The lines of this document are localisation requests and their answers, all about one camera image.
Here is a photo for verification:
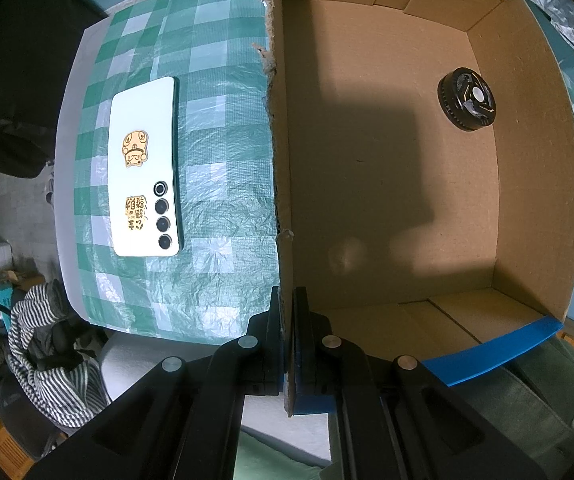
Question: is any light green cloth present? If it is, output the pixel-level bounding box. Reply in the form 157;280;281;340
234;430;328;480

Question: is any black chair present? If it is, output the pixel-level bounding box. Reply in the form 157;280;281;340
0;370;68;461

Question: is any white cushion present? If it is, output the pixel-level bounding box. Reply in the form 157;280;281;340
100;332;333;466

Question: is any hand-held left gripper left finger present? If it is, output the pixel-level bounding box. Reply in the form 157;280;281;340
27;285;287;480

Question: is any dark cloth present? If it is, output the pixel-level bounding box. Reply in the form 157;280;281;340
0;0;110;178

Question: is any white smartphone with gold stickers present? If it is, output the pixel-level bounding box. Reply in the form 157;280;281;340
110;76;184;258

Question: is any black round mini fan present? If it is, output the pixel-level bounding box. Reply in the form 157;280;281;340
437;67;496;133

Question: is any black white striped garment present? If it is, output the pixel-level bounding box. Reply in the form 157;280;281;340
7;282;113;428

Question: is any green white checkered tablecloth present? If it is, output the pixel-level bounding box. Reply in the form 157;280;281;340
64;0;574;346

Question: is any brown cardboard box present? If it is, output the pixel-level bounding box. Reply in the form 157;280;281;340
252;0;574;417

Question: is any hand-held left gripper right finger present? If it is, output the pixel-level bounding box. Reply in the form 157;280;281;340
292;286;548;480

